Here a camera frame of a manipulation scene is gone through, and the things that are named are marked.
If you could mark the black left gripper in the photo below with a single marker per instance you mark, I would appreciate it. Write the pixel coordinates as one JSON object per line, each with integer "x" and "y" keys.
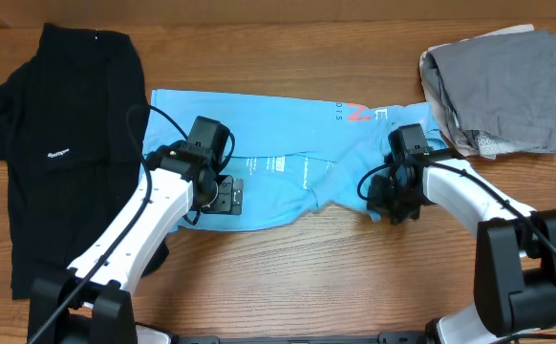
{"x": 230, "y": 198}

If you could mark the black shirt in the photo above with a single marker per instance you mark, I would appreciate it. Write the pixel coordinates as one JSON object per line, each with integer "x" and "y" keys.
{"x": 71, "y": 122}

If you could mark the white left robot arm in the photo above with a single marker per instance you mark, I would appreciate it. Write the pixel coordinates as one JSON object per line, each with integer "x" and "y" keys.
{"x": 91, "y": 302}

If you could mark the light blue t-shirt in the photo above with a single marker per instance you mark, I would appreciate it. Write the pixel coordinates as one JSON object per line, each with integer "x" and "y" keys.
{"x": 294, "y": 155}

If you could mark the grey folded shorts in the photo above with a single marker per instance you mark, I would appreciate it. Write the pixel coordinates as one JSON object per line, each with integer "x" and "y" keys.
{"x": 499, "y": 90}

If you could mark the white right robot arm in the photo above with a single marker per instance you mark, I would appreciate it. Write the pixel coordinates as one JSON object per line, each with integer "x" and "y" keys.
{"x": 514, "y": 293}

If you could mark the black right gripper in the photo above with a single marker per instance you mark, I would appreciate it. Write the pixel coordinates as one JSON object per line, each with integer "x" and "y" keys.
{"x": 378, "y": 207}

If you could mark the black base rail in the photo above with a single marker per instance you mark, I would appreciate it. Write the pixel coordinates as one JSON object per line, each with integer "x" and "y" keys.
{"x": 297, "y": 339}

